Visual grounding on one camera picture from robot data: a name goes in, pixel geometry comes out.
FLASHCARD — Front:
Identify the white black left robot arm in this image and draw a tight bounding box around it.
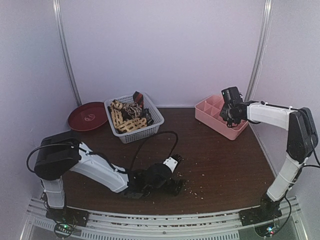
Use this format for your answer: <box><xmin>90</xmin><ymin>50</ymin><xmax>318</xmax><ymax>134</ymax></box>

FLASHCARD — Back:
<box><xmin>26</xmin><ymin>130</ymin><xmax>186</xmax><ymax>222</ymax></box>

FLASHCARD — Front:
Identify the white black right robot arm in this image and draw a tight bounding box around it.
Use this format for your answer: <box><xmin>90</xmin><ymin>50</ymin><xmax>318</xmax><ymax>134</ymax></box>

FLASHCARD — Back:
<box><xmin>219</xmin><ymin>86</ymin><xmax>319</xmax><ymax>202</ymax></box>

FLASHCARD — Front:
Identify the pink divided organizer box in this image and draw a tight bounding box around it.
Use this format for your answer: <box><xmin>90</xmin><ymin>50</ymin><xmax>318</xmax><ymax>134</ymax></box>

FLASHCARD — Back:
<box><xmin>194</xmin><ymin>94</ymin><xmax>249</xmax><ymax>141</ymax></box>

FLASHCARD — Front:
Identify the grey plastic mesh basket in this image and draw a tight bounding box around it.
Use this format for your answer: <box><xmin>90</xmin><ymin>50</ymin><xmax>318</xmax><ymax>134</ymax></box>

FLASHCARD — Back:
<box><xmin>104</xmin><ymin>92</ymin><xmax>165</xmax><ymax>144</ymax></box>

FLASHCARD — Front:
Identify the yellow insect patterned tie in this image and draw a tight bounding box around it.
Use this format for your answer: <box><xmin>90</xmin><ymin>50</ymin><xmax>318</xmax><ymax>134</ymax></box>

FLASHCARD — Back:
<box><xmin>108</xmin><ymin>99</ymin><xmax>148</xmax><ymax>134</ymax></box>

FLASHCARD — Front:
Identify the brown cream patterned tie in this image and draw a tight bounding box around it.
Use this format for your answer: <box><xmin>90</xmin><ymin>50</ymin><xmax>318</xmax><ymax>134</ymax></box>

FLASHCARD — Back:
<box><xmin>120</xmin><ymin>102</ymin><xmax>143</xmax><ymax>120</ymax></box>

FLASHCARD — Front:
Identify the red black striped tie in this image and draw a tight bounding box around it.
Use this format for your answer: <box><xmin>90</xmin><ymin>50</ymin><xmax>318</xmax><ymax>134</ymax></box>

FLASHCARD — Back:
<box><xmin>132</xmin><ymin>91</ymin><xmax>144</xmax><ymax>109</ymax></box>

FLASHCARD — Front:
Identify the dark red round plate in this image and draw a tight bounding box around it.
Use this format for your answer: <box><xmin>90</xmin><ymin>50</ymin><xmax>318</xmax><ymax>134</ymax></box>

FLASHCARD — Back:
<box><xmin>67</xmin><ymin>101</ymin><xmax>108</xmax><ymax>132</ymax></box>

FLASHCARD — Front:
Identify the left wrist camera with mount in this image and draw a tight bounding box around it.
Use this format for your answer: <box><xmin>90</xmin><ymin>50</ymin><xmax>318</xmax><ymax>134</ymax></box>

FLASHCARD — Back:
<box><xmin>163</xmin><ymin>154</ymin><xmax>183</xmax><ymax>173</ymax></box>

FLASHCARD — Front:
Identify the front aluminium rail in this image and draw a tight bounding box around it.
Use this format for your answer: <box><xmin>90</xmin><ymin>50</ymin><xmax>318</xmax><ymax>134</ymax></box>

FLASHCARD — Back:
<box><xmin>24</xmin><ymin>197</ymin><xmax>301</xmax><ymax>240</ymax></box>

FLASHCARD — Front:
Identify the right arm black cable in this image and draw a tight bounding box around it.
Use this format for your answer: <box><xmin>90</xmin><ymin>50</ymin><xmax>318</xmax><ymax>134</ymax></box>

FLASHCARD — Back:
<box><xmin>284</xmin><ymin>134</ymin><xmax>320</xmax><ymax>201</ymax></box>

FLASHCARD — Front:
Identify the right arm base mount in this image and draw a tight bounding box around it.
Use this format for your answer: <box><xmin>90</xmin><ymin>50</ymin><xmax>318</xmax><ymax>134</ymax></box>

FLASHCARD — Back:
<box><xmin>238</xmin><ymin>197</ymin><xmax>282</xmax><ymax>238</ymax></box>

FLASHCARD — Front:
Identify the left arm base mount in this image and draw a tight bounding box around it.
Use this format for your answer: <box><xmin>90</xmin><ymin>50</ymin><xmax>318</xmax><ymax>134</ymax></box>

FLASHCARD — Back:
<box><xmin>43</xmin><ymin>200</ymin><xmax>90</xmax><ymax>240</ymax></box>

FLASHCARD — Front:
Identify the right aluminium frame post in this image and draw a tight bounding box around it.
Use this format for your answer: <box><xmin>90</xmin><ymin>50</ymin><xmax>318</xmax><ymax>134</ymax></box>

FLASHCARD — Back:
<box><xmin>245</xmin><ymin>0</ymin><xmax>273</xmax><ymax>102</ymax></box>

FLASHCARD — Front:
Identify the aluminium frame post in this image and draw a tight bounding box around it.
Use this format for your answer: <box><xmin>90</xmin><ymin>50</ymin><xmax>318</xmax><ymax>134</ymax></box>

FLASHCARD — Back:
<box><xmin>245</xmin><ymin>0</ymin><xmax>273</xmax><ymax>102</ymax></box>
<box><xmin>52</xmin><ymin>0</ymin><xmax>82</xmax><ymax>107</ymax></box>

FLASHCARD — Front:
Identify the left aluminium frame post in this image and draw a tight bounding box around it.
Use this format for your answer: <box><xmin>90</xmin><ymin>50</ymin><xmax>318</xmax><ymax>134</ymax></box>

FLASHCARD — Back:
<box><xmin>52</xmin><ymin>0</ymin><xmax>82</xmax><ymax>107</ymax></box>

